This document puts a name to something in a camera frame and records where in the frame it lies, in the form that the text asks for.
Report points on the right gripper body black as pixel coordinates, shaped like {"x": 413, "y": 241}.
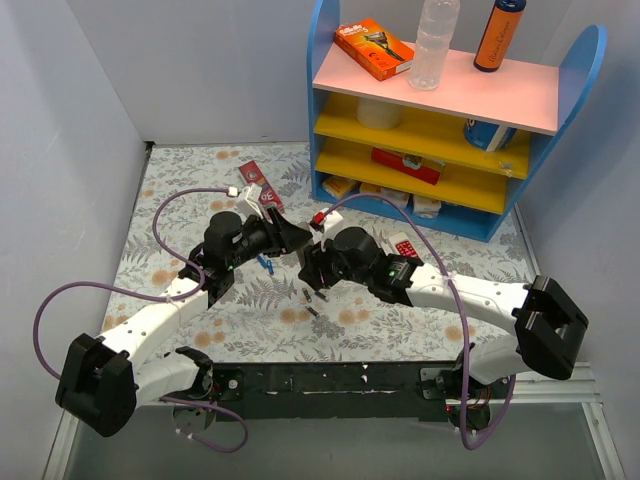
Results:
{"x": 315, "y": 263}

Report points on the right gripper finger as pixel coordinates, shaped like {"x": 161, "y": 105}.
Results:
{"x": 311, "y": 257}
{"x": 326, "y": 276}

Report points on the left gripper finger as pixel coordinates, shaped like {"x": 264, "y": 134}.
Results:
{"x": 292, "y": 245}
{"x": 286, "y": 233}

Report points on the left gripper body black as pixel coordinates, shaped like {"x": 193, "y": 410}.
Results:
{"x": 275, "y": 235}

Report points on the aaa battery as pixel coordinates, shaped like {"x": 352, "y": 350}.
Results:
{"x": 321, "y": 296}
{"x": 307, "y": 295}
{"x": 312, "y": 312}

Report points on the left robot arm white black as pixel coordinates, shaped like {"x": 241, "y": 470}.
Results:
{"x": 105, "y": 379}

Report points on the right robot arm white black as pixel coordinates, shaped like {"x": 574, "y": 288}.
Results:
{"x": 544, "y": 328}

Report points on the red white remote control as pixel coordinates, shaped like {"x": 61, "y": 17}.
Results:
{"x": 401, "y": 245}

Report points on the blue clip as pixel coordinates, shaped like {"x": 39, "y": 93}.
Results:
{"x": 266, "y": 264}

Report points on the yellow soap pack left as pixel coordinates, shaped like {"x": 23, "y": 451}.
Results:
{"x": 338, "y": 187}

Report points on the red toothpaste box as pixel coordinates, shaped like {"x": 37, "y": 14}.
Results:
{"x": 268, "y": 197}

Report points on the yellow white pack middle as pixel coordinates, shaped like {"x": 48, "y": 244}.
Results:
{"x": 397, "y": 197}

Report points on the white pack right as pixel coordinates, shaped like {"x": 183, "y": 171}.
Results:
{"x": 424, "y": 207}

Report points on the red box on shelf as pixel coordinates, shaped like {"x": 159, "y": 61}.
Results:
{"x": 424, "y": 169}

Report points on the black base bar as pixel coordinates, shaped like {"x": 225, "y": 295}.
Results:
{"x": 345, "y": 390}

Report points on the white paper roll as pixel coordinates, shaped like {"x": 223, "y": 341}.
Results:
{"x": 379, "y": 115}

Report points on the blue shelf unit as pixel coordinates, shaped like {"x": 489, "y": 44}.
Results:
{"x": 477, "y": 189}

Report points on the blue white can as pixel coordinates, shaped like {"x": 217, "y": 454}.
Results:
{"x": 488, "y": 137}

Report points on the orange razor box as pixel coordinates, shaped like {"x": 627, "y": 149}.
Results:
{"x": 374, "y": 48}

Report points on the clear plastic bottle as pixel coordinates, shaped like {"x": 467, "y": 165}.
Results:
{"x": 436, "y": 28}

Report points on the orange cylindrical bottle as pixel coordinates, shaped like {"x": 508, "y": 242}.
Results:
{"x": 498, "y": 34}

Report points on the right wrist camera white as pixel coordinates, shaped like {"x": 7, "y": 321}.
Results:
{"x": 325, "y": 222}

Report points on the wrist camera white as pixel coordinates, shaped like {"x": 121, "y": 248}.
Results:
{"x": 325, "y": 222}
{"x": 248, "y": 201}

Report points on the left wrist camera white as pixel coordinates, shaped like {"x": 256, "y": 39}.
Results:
{"x": 248, "y": 201}

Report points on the aluminium rail frame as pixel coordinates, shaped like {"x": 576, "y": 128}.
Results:
{"x": 553, "y": 430}

